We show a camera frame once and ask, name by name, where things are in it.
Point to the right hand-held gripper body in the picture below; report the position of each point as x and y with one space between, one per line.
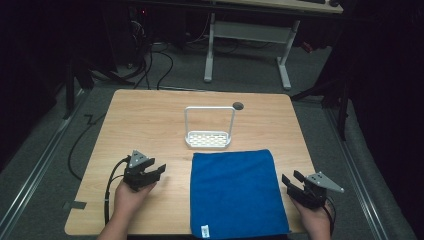
316 190

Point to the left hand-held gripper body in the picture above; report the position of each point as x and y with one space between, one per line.
136 173

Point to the person's left hand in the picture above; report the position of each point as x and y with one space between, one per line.
130 199

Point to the person's right hand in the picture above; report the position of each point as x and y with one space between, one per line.
314 219

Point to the blue cloth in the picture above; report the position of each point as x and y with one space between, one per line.
233 193

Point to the grey tape strip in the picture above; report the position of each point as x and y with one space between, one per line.
75 205

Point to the black stand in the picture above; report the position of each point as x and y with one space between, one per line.
70 86
341 100

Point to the dark round table grommet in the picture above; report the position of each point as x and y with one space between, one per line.
238 106

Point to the black computer tower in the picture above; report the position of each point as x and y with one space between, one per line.
138 33

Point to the desk with white legs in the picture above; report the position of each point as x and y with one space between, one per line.
253 31

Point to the black computer mouse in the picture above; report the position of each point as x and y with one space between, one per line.
334 2

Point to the metal floor rail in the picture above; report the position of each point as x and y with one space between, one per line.
36 166
356 176

